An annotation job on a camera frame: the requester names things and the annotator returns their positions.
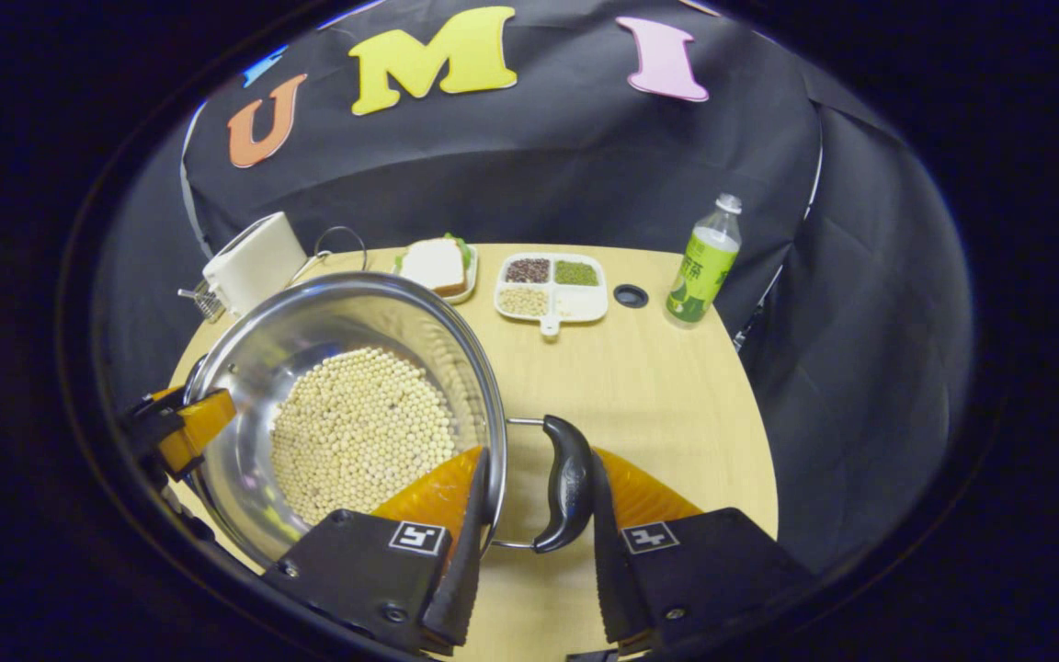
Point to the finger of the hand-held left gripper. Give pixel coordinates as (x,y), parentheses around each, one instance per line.
(194,428)

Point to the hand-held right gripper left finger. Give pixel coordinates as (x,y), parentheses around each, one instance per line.
(465,570)

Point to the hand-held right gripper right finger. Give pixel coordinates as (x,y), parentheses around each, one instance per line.
(605,570)

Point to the stainless steel pot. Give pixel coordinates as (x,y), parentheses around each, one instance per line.
(309,322)

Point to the heap of yellow soybeans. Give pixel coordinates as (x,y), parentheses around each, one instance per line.
(355,432)

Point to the white countertop appliance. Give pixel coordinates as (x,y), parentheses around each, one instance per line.
(254,267)

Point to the white divided tray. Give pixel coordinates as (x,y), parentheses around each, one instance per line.
(580,302)

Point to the small heap of pale beans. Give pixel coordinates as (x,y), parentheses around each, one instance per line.
(523,302)

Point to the small white plate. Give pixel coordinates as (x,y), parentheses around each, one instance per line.
(471,285)

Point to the white bread sandwich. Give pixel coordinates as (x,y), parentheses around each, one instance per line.
(433,265)

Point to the heap of green beans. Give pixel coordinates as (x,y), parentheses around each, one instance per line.
(576,273)

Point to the heap of dark red beans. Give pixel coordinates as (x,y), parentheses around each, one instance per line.
(528,270)

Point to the green label drink bottle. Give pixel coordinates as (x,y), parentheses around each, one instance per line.
(700,276)

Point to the black backdrop cloth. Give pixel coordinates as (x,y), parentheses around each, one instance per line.
(539,165)

